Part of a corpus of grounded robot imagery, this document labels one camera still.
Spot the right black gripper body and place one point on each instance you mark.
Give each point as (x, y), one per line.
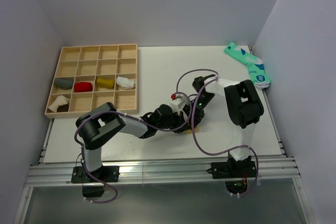
(201, 103)

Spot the mustard yellow sock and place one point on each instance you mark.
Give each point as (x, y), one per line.
(105, 83)
(190, 131)

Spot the cream and brown striped sock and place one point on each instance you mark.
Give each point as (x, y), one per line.
(61, 100)

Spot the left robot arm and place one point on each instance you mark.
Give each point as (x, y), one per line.
(100, 125)

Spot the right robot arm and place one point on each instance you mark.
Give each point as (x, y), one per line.
(244, 109)

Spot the white rolled sock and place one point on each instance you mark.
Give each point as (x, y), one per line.
(125, 83)

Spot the teal patterned sock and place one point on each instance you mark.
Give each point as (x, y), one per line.
(255, 66)

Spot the mustard yellow rolled sock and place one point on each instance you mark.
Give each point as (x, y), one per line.
(105, 83)

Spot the wooden compartment tray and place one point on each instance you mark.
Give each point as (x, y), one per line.
(86, 64)

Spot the red rolled sock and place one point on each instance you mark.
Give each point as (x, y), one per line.
(80, 87)

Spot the grey rolled sock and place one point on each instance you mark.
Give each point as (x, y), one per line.
(63, 83)

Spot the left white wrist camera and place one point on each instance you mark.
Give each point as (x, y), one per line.
(177, 102)

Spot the aluminium mounting rail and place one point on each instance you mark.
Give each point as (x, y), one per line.
(159, 172)

